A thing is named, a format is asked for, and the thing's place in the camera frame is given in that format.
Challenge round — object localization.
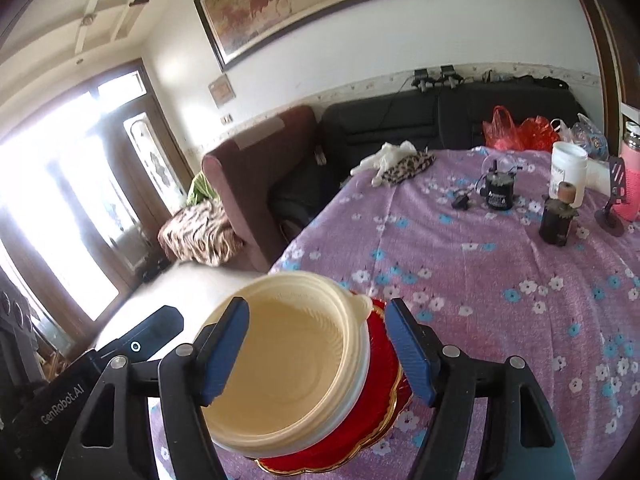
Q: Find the white cloth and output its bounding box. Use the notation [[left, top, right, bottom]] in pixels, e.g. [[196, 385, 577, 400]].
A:
[[349, 141, 418, 187]]

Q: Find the green cloth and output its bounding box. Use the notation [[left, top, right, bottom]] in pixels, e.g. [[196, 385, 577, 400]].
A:
[[187, 172, 221, 206]]

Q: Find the black sofa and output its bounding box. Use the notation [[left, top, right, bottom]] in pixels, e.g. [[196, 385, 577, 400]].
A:
[[270, 76, 588, 231]]

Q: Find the pink thermos with knit sleeve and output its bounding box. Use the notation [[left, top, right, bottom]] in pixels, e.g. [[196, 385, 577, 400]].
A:
[[617, 121, 640, 221]]

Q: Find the red plastic bag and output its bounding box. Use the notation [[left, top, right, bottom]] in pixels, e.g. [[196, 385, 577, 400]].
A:
[[482, 106, 561, 152]]

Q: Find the dark bottle with wooden cap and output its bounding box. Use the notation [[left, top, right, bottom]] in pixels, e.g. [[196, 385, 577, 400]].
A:
[[539, 181, 581, 247]]

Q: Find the small framed wall plaque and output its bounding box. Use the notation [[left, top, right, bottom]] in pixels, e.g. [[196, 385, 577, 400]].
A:
[[208, 74, 236, 108]]

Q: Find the purple floral tablecloth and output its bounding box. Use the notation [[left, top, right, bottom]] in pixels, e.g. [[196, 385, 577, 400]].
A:
[[150, 146, 640, 480]]

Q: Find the brown armchair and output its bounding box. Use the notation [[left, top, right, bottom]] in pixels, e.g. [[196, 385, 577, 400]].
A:
[[201, 105, 321, 273]]

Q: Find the framed horse painting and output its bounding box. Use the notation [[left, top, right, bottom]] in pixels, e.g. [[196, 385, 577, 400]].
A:
[[194, 0, 427, 72]]

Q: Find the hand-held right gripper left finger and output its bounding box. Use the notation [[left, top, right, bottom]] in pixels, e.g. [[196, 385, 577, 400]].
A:
[[65, 296, 251, 480]]

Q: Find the tiger stripe blanket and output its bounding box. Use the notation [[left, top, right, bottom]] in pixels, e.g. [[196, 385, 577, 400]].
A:
[[159, 199, 246, 267]]

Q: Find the wooden glass door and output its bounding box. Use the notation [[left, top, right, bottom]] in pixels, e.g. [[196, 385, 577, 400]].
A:
[[90, 57, 196, 291]]

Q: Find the red gold-rimmed plate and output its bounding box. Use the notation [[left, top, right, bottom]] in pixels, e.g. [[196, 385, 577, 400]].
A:
[[255, 299, 417, 476]]

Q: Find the clear plastic bag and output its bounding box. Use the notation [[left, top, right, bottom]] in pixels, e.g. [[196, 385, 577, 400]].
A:
[[550, 112, 608, 161]]

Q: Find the white plastic jar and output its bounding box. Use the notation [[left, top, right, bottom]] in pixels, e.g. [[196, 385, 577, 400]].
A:
[[549, 141, 589, 208]]

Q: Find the leopard print cloth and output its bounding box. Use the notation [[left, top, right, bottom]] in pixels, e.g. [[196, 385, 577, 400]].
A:
[[382, 151, 437, 187]]

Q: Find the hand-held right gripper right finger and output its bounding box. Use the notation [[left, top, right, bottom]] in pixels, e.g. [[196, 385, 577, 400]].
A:
[[385, 297, 571, 480]]

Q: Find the black cylinder device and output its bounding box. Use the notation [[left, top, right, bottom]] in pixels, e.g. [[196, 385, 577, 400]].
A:
[[480, 159, 517, 212]]

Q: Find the cream patterned plastic bowl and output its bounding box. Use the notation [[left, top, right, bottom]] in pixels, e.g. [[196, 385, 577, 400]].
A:
[[200, 271, 373, 457]]

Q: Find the black phone stand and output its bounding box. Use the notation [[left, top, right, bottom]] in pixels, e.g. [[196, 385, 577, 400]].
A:
[[595, 156, 628, 236]]

